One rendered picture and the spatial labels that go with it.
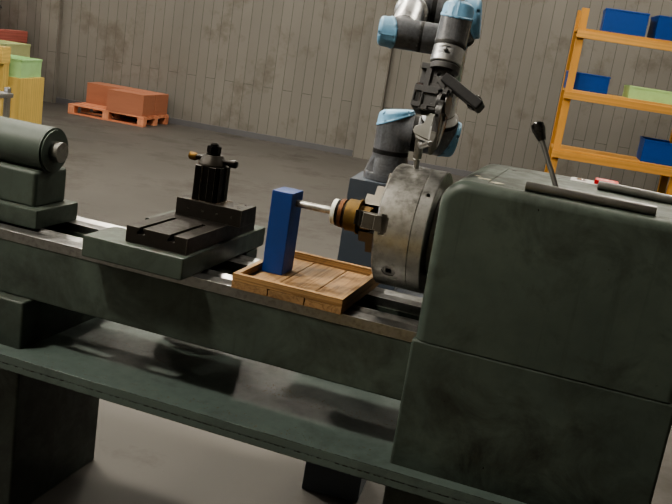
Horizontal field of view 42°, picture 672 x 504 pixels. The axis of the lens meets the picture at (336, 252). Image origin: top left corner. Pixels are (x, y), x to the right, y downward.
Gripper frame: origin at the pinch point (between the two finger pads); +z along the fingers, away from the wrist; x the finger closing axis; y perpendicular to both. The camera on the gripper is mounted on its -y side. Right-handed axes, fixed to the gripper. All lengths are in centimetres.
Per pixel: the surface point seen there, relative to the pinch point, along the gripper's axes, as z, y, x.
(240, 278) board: 39, 43, -11
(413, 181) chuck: 6.3, 5.1, -10.1
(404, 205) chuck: 13.0, 5.2, -7.1
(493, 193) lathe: 7.9, -16.1, 3.2
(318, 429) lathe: 72, 17, -25
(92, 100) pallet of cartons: -170, 657, -837
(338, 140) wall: -195, 322, -916
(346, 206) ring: 14.5, 22.6, -18.6
